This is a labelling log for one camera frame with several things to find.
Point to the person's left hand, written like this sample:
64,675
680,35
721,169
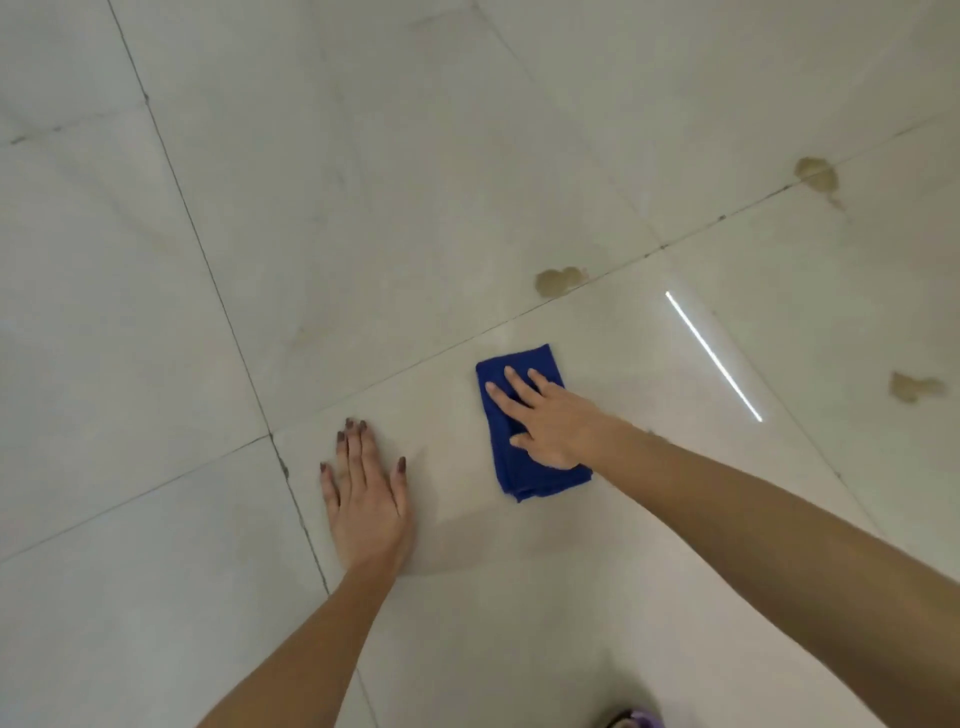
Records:
369,517

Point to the person's right thumb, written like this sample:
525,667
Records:
526,444

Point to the person's left forearm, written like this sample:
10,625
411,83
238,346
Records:
315,652

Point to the person's right forearm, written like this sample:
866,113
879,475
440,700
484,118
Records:
780,555

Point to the person's left thumb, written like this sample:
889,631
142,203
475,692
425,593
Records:
401,487

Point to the person's right middle finger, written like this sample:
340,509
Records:
520,384

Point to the person's left little finger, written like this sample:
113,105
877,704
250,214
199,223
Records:
328,487

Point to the purple sandal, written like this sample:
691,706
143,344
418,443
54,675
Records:
637,720

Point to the person's left middle finger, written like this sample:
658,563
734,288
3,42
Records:
352,454

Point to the blue microfiber cloth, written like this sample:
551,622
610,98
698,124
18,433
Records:
501,442

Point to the brown liquid stain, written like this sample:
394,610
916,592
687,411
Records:
911,387
556,280
817,174

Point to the person's right hand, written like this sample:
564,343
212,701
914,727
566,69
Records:
559,431

